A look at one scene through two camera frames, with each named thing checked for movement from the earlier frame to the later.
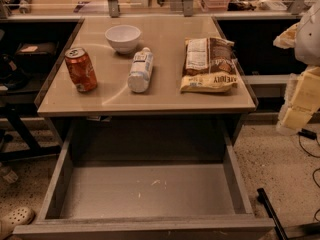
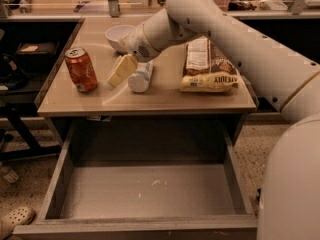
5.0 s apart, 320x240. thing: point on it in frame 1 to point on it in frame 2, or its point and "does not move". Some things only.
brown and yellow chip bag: (209, 65) does not move
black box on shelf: (35, 57) does not move
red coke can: (81, 69) does not move
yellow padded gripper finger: (302, 101) to (138, 44)
